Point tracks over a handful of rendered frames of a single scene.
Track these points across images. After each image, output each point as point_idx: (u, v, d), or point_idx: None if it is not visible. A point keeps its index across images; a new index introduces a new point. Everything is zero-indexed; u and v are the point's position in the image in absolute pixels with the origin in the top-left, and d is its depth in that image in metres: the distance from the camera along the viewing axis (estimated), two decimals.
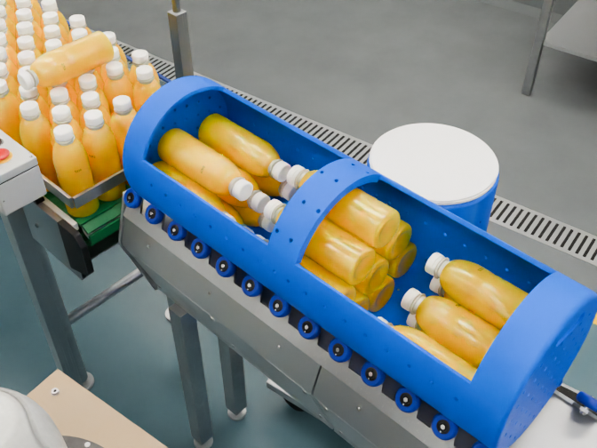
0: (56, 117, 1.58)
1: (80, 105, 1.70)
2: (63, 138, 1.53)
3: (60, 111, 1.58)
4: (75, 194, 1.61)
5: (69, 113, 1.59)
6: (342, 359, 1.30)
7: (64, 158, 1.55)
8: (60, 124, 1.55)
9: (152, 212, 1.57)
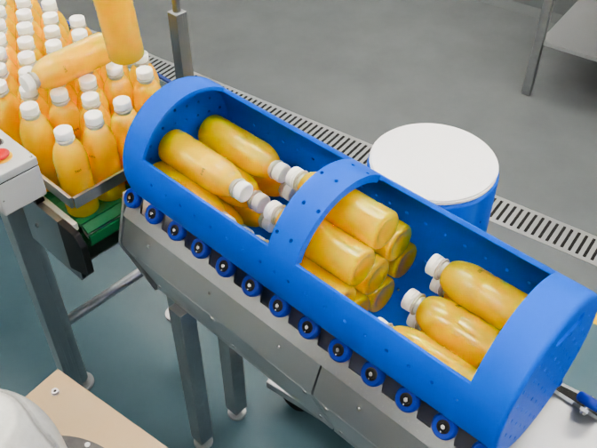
0: None
1: (80, 105, 1.70)
2: (63, 138, 1.53)
3: None
4: (75, 194, 1.61)
5: None
6: (342, 359, 1.30)
7: (64, 158, 1.55)
8: (60, 124, 1.55)
9: (152, 212, 1.57)
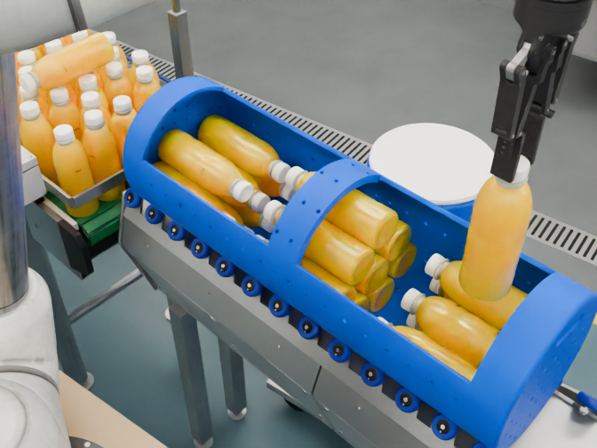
0: None
1: (80, 105, 1.70)
2: (63, 138, 1.53)
3: (518, 165, 0.90)
4: (75, 194, 1.61)
5: (529, 168, 0.90)
6: (342, 359, 1.30)
7: (64, 158, 1.55)
8: (60, 124, 1.55)
9: (152, 212, 1.57)
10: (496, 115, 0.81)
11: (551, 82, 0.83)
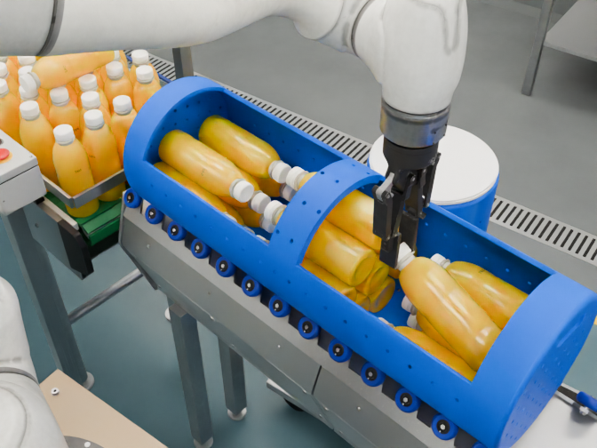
0: None
1: (80, 105, 1.70)
2: (63, 138, 1.53)
3: None
4: (75, 194, 1.61)
5: (406, 245, 1.14)
6: (341, 359, 1.30)
7: (64, 158, 1.55)
8: (60, 124, 1.55)
9: (152, 212, 1.57)
10: (374, 222, 1.06)
11: (419, 195, 1.08)
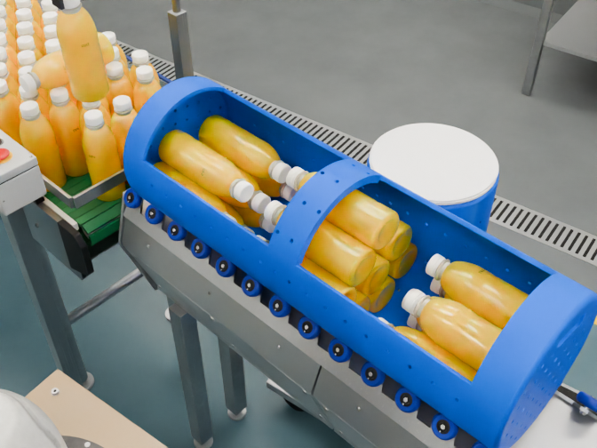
0: (409, 305, 1.17)
1: (80, 105, 1.70)
2: (67, 4, 1.34)
3: (409, 297, 1.18)
4: (83, 73, 1.43)
5: (419, 291, 1.18)
6: (341, 359, 1.30)
7: (69, 28, 1.36)
8: None
9: (152, 212, 1.57)
10: None
11: None
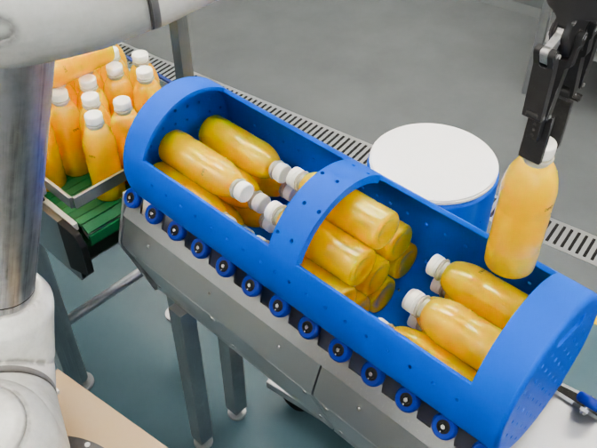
0: (409, 305, 1.17)
1: (80, 105, 1.70)
2: (546, 156, 0.92)
3: (409, 297, 1.18)
4: (529, 244, 1.00)
5: (419, 291, 1.18)
6: (341, 359, 1.30)
7: (538, 189, 0.94)
8: None
9: (152, 212, 1.57)
10: (528, 98, 0.85)
11: (580, 67, 0.87)
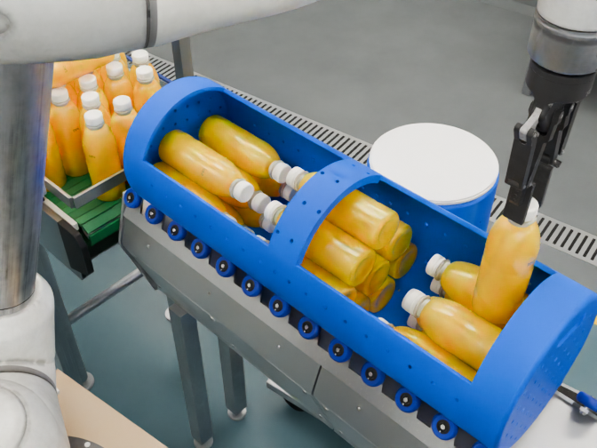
0: (409, 305, 1.17)
1: (80, 105, 1.70)
2: (529, 217, 0.99)
3: (409, 297, 1.18)
4: (512, 294, 1.07)
5: (419, 292, 1.18)
6: (341, 359, 1.30)
7: (521, 246, 1.01)
8: None
9: (152, 212, 1.57)
10: (509, 168, 0.92)
11: (558, 138, 0.93)
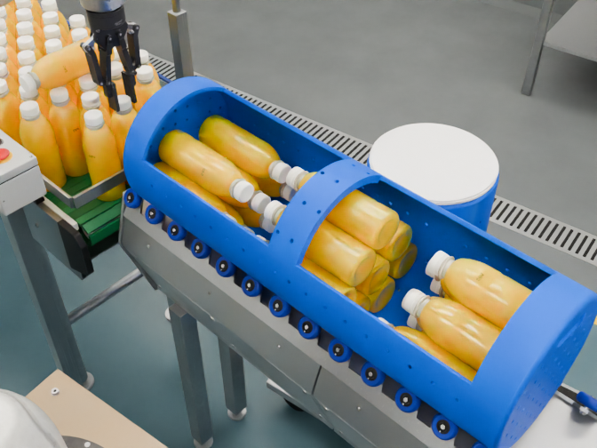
0: (409, 305, 1.17)
1: (80, 105, 1.70)
2: (435, 261, 1.17)
3: (409, 297, 1.18)
4: (508, 306, 1.09)
5: (419, 291, 1.18)
6: (341, 359, 1.30)
7: (454, 277, 1.14)
8: None
9: (152, 212, 1.57)
10: (91, 72, 1.53)
11: (125, 55, 1.55)
